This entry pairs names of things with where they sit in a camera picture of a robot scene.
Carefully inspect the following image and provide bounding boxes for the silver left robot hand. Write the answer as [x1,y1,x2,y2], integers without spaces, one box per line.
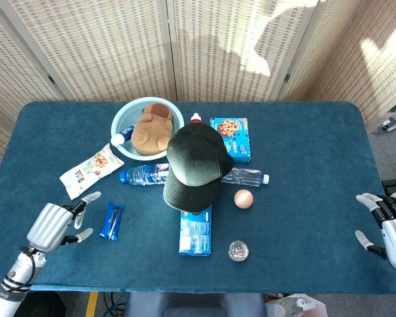
[26,190,102,254]

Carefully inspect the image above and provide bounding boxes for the black baseball cap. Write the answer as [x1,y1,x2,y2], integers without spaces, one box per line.
[162,124,235,213]

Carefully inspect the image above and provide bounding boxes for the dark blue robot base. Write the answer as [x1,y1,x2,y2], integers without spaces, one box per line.
[124,292,267,317]

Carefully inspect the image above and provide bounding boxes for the small blue Oreo packet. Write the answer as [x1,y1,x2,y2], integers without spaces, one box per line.
[98,201,126,243]

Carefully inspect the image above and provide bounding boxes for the white snack bag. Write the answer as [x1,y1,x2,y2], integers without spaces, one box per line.
[59,143,125,201]

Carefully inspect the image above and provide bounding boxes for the black bag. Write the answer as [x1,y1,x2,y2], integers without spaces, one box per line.
[15,292,67,317]

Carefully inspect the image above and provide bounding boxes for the blue table cloth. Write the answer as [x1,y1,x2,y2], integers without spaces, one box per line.
[0,100,396,295]

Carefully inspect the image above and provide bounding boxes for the blue-capped drink bottle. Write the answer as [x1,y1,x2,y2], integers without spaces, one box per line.
[119,162,171,186]

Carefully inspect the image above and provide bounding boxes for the white-capped blue-label bottle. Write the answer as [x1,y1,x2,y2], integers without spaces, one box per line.
[110,124,137,147]

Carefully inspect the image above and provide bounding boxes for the translucent plastic jug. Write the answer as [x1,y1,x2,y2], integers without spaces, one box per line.
[266,293,327,317]

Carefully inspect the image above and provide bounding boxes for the brown plush toy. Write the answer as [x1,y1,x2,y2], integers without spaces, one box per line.
[131,102,174,156]

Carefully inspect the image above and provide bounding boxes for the light blue plastic basin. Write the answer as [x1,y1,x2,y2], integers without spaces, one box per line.
[110,96,185,162]

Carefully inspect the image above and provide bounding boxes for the blue Oreo box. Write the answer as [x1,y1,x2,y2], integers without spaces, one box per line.
[179,204,213,257]

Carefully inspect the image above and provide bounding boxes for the copper-coloured ball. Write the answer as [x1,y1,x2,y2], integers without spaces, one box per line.
[234,189,254,209]

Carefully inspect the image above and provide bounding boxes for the clear jar of paper clips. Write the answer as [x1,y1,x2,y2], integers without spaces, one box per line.
[228,240,250,262]

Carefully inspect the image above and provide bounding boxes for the clear white-capped water bottle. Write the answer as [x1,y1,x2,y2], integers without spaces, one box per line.
[220,167,271,188]

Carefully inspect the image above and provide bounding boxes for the woven folding screen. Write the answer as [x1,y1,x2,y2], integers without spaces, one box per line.
[0,0,396,192]

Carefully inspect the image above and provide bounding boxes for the blue chocolate chip cookie box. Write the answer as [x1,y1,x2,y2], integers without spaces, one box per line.
[209,117,252,163]

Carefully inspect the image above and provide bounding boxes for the blue and black cables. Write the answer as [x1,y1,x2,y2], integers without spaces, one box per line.
[102,292,126,317]

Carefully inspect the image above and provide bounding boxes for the power strip with cables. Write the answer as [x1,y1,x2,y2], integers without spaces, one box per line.
[372,104,396,133]

